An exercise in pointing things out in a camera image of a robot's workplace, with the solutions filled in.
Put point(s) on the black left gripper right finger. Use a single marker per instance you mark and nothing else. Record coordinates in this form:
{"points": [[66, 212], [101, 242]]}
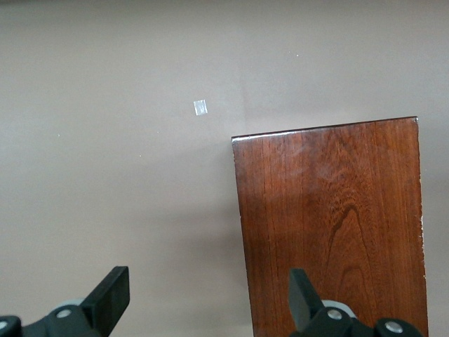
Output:
{"points": [[301, 302]]}

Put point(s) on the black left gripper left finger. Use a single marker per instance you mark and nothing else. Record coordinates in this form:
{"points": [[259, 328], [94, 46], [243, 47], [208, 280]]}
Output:
{"points": [[105, 302]]}

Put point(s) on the dark brown wooden cabinet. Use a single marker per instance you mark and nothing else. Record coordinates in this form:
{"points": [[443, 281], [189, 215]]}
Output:
{"points": [[333, 210]]}

